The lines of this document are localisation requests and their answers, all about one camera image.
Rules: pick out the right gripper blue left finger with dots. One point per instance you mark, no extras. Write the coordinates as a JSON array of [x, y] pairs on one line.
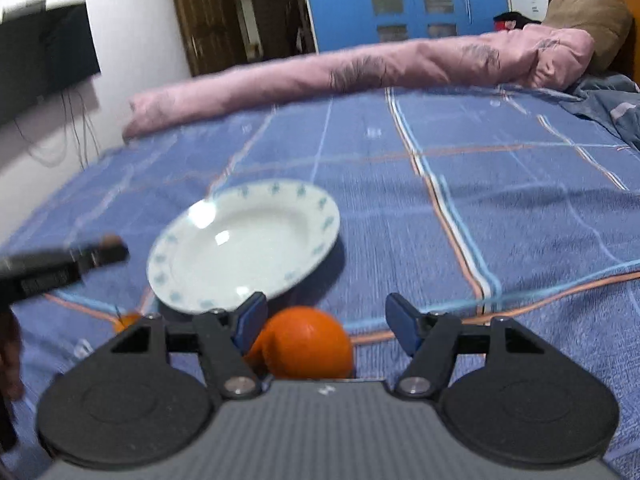
[[248, 320]]

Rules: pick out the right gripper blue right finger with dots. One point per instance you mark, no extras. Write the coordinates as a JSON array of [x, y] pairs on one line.
[[404, 322]]

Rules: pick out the large orange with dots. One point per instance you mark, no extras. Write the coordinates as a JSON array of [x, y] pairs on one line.
[[302, 343]]

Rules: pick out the person's left hand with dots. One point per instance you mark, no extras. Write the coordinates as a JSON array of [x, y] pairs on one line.
[[11, 384]]

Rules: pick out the white floral plate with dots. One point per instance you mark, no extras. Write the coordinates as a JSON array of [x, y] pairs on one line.
[[264, 236]]

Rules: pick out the mandarin with stem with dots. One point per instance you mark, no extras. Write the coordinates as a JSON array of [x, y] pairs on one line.
[[125, 318]]

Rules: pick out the blue plaid bedsheet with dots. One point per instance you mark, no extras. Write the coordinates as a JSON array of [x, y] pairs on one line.
[[469, 201]]

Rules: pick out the brown wooden door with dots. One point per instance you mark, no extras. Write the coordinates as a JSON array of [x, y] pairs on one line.
[[214, 35]]

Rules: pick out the pink rolled duvet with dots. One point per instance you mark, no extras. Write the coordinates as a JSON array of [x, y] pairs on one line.
[[533, 57]]

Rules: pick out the grey blue blanket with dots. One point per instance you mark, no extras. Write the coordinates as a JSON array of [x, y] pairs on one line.
[[611, 101]]

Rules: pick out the black red clothing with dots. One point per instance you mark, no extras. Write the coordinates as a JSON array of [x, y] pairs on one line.
[[512, 20]]

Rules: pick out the brown pillow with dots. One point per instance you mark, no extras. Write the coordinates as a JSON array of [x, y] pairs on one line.
[[608, 22]]

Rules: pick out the black wall television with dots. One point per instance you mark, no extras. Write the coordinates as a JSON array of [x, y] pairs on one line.
[[44, 53]]

